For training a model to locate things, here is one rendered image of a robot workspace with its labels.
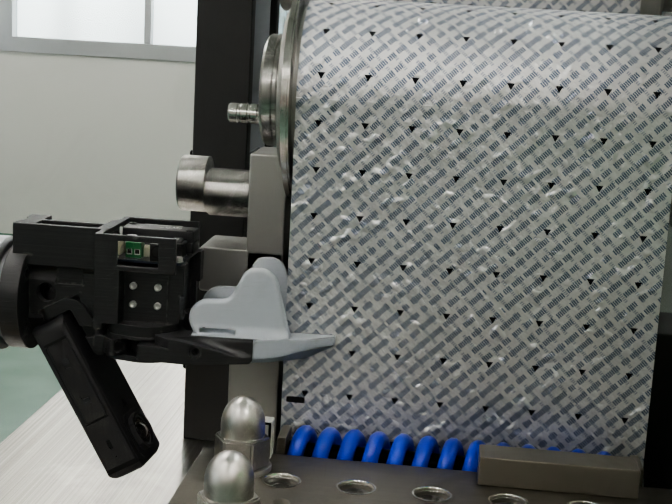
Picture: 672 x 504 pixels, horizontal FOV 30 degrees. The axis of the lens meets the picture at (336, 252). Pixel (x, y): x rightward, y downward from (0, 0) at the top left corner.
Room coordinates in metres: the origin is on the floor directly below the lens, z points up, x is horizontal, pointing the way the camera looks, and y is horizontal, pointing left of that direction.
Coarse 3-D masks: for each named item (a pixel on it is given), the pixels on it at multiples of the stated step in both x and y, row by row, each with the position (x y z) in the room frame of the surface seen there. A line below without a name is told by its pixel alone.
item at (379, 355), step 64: (320, 192) 0.79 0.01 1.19; (384, 192) 0.78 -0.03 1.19; (448, 192) 0.78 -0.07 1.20; (512, 192) 0.77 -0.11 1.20; (576, 192) 0.77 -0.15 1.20; (640, 192) 0.77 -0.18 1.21; (320, 256) 0.79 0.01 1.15; (384, 256) 0.78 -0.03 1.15; (448, 256) 0.78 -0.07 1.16; (512, 256) 0.77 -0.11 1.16; (576, 256) 0.77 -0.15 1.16; (640, 256) 0.77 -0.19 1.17; (320, 320) 0.79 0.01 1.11; (384, 320) 0.78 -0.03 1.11; (448, 320) 0.78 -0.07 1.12; (512, 320) 0.77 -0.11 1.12; (576, 320) 0.77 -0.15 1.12; (640, 320) 0.77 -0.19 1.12; (320, 384) 0.78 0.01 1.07; (384, 384) 0.78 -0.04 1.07; (448, 384) 0.78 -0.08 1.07; (512, 384) 0.77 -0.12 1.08; (576, 384) 0.77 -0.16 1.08; (640, 384) 0.76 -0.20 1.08; (576, 448) 0.77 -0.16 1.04; (640, 448) 0.76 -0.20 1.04
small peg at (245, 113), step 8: (232, 104) 0.86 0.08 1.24; (240, 104) 0.86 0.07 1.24; (248, 104) 0.86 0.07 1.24; (256, 104) 0.86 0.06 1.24; (232, 112) 0.86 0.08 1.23; (240, 112) 0.86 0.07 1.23; (248, 112) 0.86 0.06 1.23; (256, 112) 0.86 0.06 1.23; (232, 120) 0.86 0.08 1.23; (240, 120) 0.86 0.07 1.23; (248, 120) 0.86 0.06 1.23; (256, 120) 0.86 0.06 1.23
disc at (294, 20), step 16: (304, 0) 0.83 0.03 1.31; (288, 32) 0.79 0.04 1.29; (288, 48) 0.78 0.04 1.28; (288, 64) 0.78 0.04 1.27; (288, 80) 0.78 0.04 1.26; (288, 96) 0.78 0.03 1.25; (288, 112) 0.78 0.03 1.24; (288, 128) 0.78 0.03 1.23; (288, 144) 0.79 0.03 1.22; (288, 160) 0.79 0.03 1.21; (288, 176) 0.80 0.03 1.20; (288, 192) 0.81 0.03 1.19
